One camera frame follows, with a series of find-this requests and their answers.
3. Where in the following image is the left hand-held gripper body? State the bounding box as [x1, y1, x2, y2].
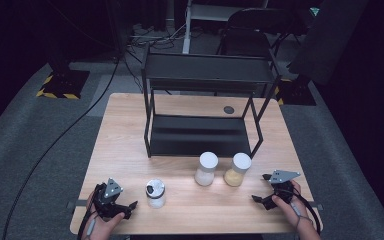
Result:
[94, 177, 132, 222]

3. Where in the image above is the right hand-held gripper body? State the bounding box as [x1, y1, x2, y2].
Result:
[261, 169, 302, 211]

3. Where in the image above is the person's left hand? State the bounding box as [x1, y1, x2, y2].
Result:
[80, 200, 127, 240]

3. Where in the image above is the person's right hand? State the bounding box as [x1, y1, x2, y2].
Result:
[271, 180, 315, 232]

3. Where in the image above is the spice jar with open lid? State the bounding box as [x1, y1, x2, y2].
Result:
[145, 178, 167, 210]

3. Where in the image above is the yellow powder spice jar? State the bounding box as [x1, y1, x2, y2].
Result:
[223, 152, 253, 188]

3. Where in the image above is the white powder spice jar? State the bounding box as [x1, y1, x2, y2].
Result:
[194, 151, 220, 187]

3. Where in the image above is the black two-tier metal rack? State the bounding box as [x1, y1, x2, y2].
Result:
[141, 46, 283, 160]

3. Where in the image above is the hazard-striped black stand base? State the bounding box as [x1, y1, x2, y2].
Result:
[273, 77, 318, 107]
[35, 68, 91, 100]

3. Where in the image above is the dark cloth panel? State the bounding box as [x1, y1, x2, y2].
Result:
[287, 0, 371, 86]

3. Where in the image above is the black folding chair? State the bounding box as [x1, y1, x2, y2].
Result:
[215, 7, 301, 58]

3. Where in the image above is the white metal stand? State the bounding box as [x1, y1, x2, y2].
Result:
[181, 0, 270, 55]

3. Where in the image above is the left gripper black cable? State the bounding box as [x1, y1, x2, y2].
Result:
[77, 183, 102, 240]

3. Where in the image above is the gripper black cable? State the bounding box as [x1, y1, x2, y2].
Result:
[77, 183, 102, 240]
[291, 188, 323, 236]

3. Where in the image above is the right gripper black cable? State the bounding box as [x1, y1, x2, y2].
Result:
[291, 188, 323, 236]

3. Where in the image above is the long black floor cable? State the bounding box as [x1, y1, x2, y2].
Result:
[1, 56, 121, 240]

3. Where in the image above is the bundle of floor cables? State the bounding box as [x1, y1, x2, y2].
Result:
[126, 22, 204, 51]

